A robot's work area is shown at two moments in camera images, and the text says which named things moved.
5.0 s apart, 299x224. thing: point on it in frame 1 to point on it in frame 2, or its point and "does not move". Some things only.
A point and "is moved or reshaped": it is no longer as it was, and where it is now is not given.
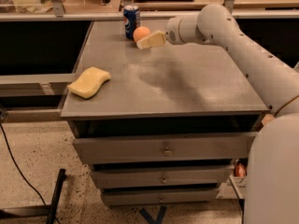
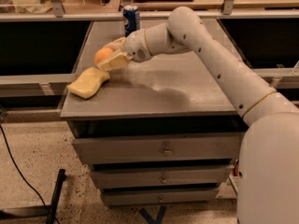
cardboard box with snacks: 235,184 does not move
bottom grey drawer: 163,196 does not move
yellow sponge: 89,82 does not move
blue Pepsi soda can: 132,20 does not move
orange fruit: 140,33 is moved or reshaped
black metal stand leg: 44,210 does not move
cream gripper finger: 156,39 to 119,60
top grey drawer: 158,148 does not move
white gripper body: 173,33 to 135,46
